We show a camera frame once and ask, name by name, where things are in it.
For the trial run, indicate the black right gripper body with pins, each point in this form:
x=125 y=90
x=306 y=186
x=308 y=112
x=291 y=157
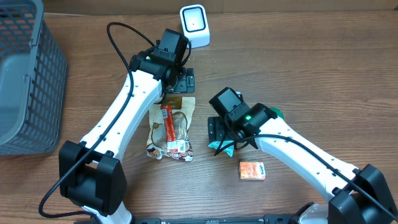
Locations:
x=213 y=130

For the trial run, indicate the red snack stick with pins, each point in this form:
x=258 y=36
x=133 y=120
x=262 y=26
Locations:
x=174 y=145

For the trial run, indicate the beige brown snack bag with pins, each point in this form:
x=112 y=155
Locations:
x=182 y=109

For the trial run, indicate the orange tissue pack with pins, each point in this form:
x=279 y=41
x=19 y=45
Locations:
x=252 y=171

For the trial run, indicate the green lid jar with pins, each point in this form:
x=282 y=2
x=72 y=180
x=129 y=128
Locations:
x=278 y=112

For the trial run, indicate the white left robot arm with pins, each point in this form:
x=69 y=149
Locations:
x=91 y=170

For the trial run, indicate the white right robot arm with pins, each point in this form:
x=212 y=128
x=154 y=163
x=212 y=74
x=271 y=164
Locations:
x=351 y=195

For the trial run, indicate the white barcode scanner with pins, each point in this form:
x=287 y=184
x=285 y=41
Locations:
x=195 y=25

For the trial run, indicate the grey plastic basket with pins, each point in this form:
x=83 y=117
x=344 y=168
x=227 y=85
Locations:
x=34 y=74

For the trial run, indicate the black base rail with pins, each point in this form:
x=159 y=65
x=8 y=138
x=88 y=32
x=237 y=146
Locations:
x=266 y=219

